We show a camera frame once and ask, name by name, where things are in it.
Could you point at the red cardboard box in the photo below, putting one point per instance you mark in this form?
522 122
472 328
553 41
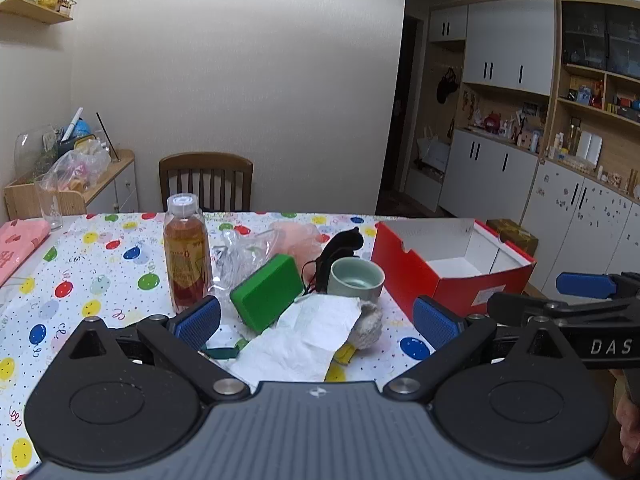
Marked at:
452 260

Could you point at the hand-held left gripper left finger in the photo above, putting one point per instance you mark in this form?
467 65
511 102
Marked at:
201 318

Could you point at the white cloth with green trim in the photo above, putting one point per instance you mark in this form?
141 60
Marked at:
300 342

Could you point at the pale green ceramic cup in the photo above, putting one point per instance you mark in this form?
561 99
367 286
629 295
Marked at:
356 280

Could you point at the white wooden cabinet wall unit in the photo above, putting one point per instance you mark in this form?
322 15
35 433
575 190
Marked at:
520 125

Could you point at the balloon printed tablecloth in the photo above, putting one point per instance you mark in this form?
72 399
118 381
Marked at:
75 280

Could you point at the person's right hand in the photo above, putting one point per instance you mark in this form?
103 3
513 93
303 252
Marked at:
631 430

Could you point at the clear plastic bag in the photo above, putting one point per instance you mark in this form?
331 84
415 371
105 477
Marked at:
80 167

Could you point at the wooden side cabinet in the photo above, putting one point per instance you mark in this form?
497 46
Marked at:
107 185

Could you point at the white paper bag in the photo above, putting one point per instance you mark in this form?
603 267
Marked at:
434 152

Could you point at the clear plastic container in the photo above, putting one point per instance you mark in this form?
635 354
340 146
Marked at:
32 152

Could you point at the pink mesh bath puff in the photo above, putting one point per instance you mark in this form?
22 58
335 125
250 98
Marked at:
300 240

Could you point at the pink cloth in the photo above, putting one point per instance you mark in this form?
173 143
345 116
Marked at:
17 250

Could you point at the white box on shelf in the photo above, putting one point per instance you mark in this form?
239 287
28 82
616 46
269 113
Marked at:
590 149

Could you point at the brown wooden chair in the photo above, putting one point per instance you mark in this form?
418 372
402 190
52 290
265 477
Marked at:
206 180

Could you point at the brown cardboard box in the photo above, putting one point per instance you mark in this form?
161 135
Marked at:
515 235

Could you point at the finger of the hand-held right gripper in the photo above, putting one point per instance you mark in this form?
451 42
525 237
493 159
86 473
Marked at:
585 285
515 306

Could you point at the black cloth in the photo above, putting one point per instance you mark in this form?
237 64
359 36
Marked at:
340 252

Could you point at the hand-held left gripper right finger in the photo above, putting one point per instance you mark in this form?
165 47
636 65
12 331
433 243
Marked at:
436 322

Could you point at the green sponge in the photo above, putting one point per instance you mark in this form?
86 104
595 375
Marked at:
267 292

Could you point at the wooden wall shelf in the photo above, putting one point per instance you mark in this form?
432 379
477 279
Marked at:
35 10

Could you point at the clear drinking glass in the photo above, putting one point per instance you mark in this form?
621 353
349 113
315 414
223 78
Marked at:
49 202

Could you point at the clear bubble wrap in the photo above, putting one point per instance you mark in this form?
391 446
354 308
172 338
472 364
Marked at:
235 260

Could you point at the plastic bottle of amber drink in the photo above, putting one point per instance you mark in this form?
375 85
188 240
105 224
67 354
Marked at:
187 255

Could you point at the black hanging bag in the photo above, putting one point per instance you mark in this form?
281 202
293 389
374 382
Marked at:
446 85

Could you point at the yellow sponge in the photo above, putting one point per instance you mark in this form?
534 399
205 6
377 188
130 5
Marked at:
345 355

